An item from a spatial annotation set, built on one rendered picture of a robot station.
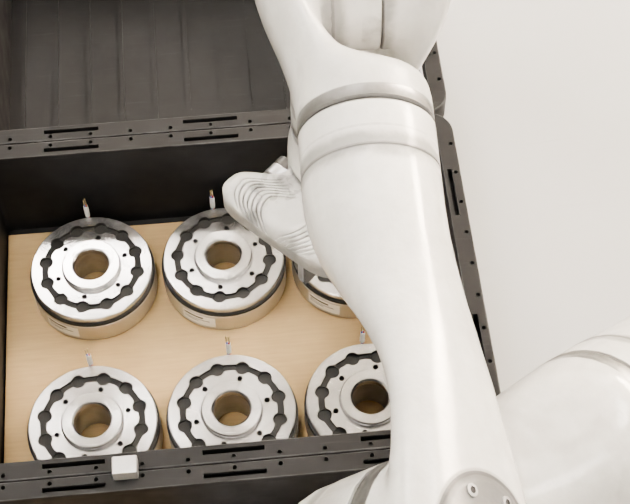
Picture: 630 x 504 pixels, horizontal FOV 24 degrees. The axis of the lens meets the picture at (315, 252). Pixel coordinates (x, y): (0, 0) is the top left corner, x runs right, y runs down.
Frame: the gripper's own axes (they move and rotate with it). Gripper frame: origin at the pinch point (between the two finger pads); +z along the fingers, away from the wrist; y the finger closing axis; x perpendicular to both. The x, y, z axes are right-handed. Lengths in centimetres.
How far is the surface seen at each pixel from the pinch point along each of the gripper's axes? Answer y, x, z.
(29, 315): 24.9, 10.9, 17.0
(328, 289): 5.8, -5.6, 13.9
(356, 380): -1.3, -0.3, 13.4
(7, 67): 44.7, -6.1, 15.6
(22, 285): 27.4, 9.2, 17.0
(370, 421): -4.4, 1.9, 13.4
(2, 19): 47.0, -8.4, 12.7
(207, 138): 20.3, -7.4, 7.4
